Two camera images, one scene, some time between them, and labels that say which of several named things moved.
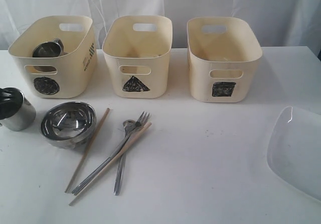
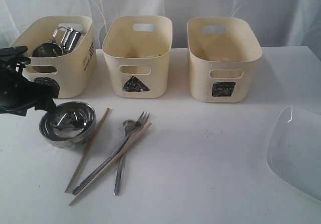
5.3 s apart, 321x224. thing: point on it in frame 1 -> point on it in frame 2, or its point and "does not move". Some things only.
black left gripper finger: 11,99 -> 39,96
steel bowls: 69,125 does not move
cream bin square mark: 222,56 does not move
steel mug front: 49,49 does not move
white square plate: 294,151 does not move
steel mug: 23,118 -> 69,39
